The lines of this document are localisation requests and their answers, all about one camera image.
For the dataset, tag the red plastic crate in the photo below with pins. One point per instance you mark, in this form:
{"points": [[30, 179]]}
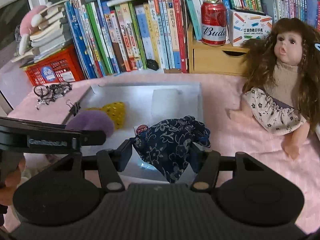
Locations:
{"points": [[62, 65]]}

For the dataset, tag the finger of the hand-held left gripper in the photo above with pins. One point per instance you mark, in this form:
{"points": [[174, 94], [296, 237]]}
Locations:
{"points": [[92, 137]]}

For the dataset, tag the person's left hand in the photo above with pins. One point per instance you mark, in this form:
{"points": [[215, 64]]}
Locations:
{"points": [[10, 187]]}

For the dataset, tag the pink tablecloth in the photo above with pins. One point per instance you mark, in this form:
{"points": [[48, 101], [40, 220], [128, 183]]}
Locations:
{"points": [[225, 130]]}

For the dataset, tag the silver miniature bicycle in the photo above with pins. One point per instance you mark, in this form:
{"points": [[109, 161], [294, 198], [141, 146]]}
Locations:
{"points": [[43, 102]]}

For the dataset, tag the black binder clip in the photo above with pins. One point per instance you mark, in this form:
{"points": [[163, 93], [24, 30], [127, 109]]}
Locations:
{"points": [[75, 108]]}

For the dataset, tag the gold sequin pouch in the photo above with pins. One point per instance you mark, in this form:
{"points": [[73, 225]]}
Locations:
{"points": [[115, 112]]}

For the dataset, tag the row of tall books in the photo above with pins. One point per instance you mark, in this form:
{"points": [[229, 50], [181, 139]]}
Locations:
{"points": [[130, 35]]}

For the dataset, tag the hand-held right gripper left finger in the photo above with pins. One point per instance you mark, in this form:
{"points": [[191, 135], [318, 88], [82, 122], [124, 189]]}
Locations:
{"points": [[125, 155]]}

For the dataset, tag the purple plush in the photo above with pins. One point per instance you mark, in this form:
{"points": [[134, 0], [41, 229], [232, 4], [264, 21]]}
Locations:
{"points": [[92, 121]]}

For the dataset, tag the white label printer carton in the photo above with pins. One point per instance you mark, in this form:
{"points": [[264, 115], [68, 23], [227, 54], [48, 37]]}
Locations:
{"points": [[247, 30]]}

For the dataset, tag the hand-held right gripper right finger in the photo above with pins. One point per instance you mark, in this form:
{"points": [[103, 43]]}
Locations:
{"points": [[197, 161]]}

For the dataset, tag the black miniature bicycle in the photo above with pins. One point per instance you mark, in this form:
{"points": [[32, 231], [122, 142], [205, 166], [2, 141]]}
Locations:
{"points": [[58, 87]]}

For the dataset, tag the pink plush toy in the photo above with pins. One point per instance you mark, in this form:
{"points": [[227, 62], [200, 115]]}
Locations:
{"points": [[30, 22]]}

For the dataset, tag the grey box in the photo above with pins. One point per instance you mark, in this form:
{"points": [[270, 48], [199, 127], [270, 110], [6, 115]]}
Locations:
{"points": [[140, 95]]}

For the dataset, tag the red beer can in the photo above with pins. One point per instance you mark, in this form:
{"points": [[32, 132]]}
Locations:
{"points": [[213, 27]]}

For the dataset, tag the stack of worn books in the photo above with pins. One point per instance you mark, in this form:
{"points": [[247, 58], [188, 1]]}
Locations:
{"points": [[50, 35]]}

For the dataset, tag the navy floral pouch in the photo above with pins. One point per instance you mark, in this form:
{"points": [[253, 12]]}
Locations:
{"points": [[170, 142]]}

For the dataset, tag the brown haired doll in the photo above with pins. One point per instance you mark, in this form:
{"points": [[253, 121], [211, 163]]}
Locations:
{"points": [[282, 80]]}

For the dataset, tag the wooden drawer unit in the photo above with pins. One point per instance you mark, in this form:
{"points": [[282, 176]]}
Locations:
{"points": [[212, 60]]}

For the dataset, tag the white packet with red label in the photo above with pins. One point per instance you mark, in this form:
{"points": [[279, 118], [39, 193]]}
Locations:
{"points": [[140, 131]]}

